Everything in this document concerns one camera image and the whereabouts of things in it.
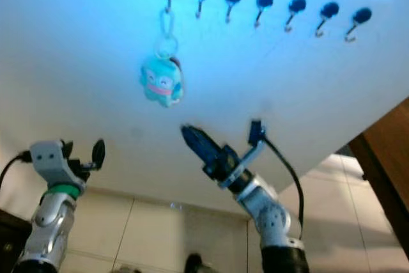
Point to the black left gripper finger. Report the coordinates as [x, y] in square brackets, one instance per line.
[99, 151]

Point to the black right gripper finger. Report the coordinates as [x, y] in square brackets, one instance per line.
[198, 148]
[201, 138]

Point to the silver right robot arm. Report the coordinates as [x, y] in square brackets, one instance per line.
[271, 218]

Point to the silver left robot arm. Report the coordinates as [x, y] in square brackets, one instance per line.
[48, 222]

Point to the white hook board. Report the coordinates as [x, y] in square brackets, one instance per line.
[262, 81]

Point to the dark wooden cabinet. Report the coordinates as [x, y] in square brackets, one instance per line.
[11, 244]

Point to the black robot foot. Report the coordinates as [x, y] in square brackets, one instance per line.
[192, 264]

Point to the brown wooden table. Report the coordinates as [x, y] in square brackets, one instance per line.
[390, 158]

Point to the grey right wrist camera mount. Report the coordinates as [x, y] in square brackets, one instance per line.
[252, 153]

